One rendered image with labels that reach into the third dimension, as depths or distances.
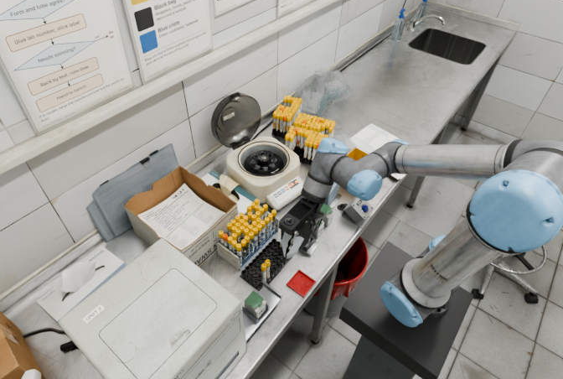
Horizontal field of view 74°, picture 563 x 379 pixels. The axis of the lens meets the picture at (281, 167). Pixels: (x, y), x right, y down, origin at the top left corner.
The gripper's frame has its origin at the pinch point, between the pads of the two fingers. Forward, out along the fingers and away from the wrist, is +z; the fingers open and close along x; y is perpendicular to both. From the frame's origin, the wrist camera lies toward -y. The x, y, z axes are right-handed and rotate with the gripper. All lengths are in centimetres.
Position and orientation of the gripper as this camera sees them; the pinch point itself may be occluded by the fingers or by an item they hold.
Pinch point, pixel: (286, 255)
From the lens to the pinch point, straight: 109.4
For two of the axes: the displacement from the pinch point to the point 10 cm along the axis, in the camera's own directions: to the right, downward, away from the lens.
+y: 5.1, -1.1, 8.5
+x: -8.0, -4.4, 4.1
